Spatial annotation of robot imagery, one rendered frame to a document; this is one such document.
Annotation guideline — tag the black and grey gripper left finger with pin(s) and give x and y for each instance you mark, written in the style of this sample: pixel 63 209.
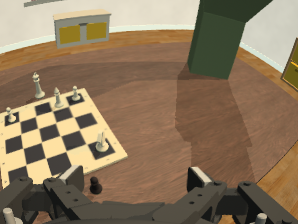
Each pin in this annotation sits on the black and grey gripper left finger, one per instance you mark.
pixel 65 197

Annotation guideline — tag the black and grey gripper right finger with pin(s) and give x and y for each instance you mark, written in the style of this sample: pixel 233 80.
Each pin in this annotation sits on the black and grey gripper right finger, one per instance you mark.
pixel 201 202

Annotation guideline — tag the black pawn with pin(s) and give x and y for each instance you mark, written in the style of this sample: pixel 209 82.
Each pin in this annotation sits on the black pawn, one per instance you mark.
pixel 95 187

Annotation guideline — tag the chessboard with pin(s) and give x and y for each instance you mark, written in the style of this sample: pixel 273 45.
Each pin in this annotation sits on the chessboard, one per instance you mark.
pixel 44 140

